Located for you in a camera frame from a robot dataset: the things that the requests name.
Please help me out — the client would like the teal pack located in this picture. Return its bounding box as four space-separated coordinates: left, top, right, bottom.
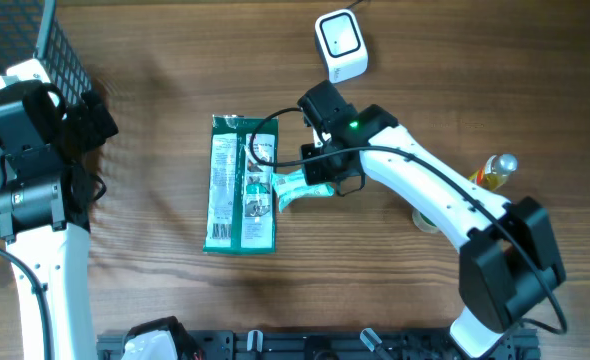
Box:
271 169 334 212

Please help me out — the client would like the green lidded jar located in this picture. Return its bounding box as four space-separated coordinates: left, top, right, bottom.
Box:
412 208 440 234

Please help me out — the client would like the green 3M package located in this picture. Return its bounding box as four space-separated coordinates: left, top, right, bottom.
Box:
203 115 278 255

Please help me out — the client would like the grey plastic mesh basket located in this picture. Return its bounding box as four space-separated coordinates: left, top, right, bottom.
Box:
0 0 94 236

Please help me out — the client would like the yellow oil bottle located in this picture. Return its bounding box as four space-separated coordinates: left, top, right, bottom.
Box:
469 154 518 192

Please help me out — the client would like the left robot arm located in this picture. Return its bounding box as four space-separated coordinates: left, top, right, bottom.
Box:
0 80 118 359

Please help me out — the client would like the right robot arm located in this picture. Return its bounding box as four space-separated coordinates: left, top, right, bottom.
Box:
297 81 566 359

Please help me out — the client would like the white barcode scanner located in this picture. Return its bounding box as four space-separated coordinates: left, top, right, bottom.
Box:
314 8 369 84

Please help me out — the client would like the right black camera cable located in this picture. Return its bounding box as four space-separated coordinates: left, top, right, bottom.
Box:
248 106 569 336

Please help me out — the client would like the black camera cable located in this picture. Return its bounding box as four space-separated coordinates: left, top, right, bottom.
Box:
248 106 569 336
0 237 54 360

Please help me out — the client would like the left black camera cable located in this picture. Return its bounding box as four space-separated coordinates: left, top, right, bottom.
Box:
0 237 54 360

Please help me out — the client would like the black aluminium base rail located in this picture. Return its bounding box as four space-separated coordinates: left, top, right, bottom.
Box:
94 327 541 360

